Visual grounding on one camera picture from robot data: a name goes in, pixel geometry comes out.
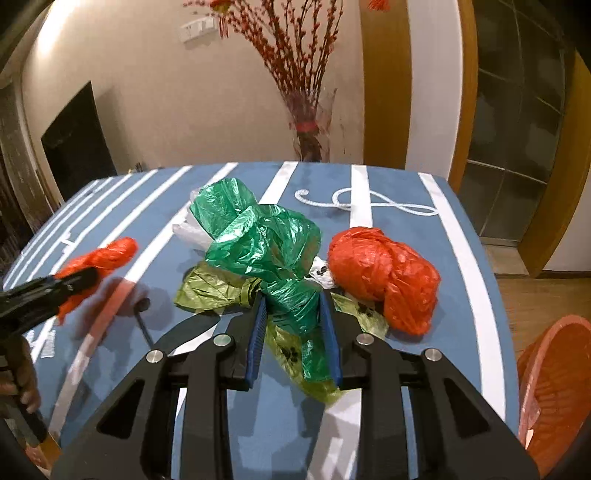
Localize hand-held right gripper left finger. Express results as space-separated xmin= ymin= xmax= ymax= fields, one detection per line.
xmin=51 ymin=293 xmax=269 ymax=480

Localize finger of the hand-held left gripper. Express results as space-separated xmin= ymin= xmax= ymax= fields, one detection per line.
xmin=53 ymin=267 xmax=100 ymax=296

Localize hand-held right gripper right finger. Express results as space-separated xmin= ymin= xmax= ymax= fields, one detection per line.
xmin=318 ymin=288 xmax=541 ymax=480

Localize small red plastic bag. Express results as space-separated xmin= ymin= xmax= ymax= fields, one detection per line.
xmin=55 ymin=237 xmax=139 ymax=328

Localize olive paw-print plastic bag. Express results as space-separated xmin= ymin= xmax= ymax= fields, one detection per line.
xmin=174 ymin=263 xmax=391 ymax=406

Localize green plastic bag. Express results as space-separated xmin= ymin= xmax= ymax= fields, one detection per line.
xmin=189 ymin=178 xmax=335 ymax=384

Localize orange wastebasket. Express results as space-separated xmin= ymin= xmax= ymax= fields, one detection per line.
xmin=516 ymin=315 xmax=591 ymax=478

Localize person's left hand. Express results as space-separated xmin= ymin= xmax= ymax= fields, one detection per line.
xmin=7 ymin=336 xmax=43 ymax=414

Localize white dotted plastic bag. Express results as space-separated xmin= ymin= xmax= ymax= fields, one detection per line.
xmin=307 ymin=256 xmax=335 ymax=289

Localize knotted red plastic bag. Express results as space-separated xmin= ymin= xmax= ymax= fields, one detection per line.
xmin=327 ymin=227 xmax=441 ymax=335

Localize small white plastic bag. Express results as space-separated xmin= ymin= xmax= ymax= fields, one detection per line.
xmin=172 ymin=200 xmax=218 ymax=252

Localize black television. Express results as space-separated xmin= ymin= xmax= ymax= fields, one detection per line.
xmin=41 ymin=80 xmax=118 ymax=201

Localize blue white-striped tablecloth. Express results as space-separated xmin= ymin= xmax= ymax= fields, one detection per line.
xmin=0 ymin=161 xmax=520 ymax=480

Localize glass vase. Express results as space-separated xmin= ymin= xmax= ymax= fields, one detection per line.
xmin=279 ymin=88 xmax=338 ymax=162

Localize red berry branches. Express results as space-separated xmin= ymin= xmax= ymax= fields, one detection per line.
xmin=185 ymin=0 xmax=345 ymax=121

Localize glass panel door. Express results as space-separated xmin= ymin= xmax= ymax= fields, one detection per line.
xmin=459 ymin=0 xmax=575 ymax=243

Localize small red branch ornament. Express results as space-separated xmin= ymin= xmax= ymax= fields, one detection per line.
xmin=210 ymin=0 xmax=232 ymax=40

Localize wooden wall trim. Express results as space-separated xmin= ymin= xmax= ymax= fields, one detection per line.
xmin=360 ymin=0 xmax=411 ymax=169

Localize wooden door frame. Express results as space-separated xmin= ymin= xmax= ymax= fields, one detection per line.
xmin=448 ymin=0 xmax=591 ymax=278

